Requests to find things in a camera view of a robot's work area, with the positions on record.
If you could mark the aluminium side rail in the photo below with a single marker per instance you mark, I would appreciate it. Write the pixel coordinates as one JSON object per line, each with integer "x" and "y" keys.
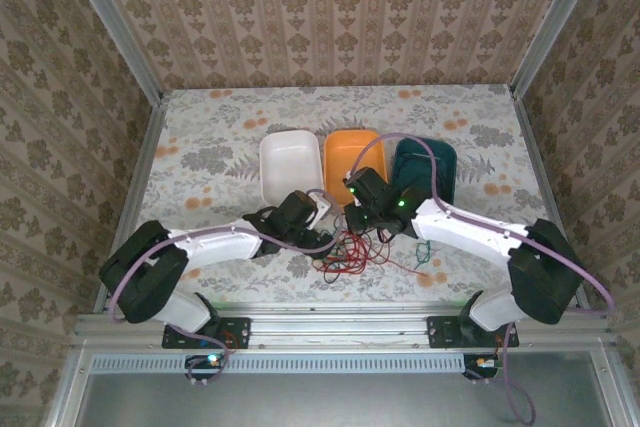
{"x": 132, "y": 202}
{"x": 542, "y": 172}

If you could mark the floral tablecloth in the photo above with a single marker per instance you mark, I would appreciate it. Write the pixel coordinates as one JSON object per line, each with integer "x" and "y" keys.
{"x": 225, "y": 172}

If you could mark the small controller board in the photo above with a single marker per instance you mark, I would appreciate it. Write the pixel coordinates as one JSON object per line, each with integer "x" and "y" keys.
{"x": 480, "y": 363}
{"x": 202, "y": 362}

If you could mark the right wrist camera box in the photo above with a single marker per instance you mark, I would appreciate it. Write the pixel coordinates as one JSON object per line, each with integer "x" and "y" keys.
{"x": 348, "y": 178}

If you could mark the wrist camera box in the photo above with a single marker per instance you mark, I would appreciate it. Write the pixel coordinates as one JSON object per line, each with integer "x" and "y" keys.
{"x": 348, "y": 178}
{"x": 324, "y": 208}

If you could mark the white plastic bin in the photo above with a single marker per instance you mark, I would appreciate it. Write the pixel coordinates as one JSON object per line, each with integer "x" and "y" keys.
{"x": 290, "y": 162}

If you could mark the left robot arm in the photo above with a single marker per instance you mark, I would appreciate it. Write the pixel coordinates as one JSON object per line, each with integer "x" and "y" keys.
{"x": 215, "y": 247}

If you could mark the aluminium frame post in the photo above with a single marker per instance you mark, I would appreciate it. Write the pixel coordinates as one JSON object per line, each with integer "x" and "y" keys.
{"x": 112, "y": 22}
{"x": 555, "y": 22}

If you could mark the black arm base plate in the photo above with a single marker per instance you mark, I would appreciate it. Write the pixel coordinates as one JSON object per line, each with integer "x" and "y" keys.
{"x": 440, "y": 332}
{"x": 240, "y": 332}

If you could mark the aluminium front rail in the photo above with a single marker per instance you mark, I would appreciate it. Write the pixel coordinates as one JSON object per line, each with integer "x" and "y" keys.
{"x": 340, "y": 327}

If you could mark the grey metal sheet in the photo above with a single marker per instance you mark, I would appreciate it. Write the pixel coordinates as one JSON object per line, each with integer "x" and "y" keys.
{"x": 325, "y": 402}

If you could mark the dark green plastic bin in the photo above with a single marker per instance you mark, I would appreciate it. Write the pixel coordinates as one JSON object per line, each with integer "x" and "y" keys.
{"x": 447, "y": 172}

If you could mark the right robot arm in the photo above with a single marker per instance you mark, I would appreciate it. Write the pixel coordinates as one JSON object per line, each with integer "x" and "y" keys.
{"x": 465, "y": 227}

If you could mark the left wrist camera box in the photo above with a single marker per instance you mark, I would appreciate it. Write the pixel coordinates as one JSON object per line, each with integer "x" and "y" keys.
{"x": 324, "y": 208}

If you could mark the orange plastic bin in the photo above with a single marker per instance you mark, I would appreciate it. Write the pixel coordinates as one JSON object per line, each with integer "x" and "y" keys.
{"x": 345, "y": 157}

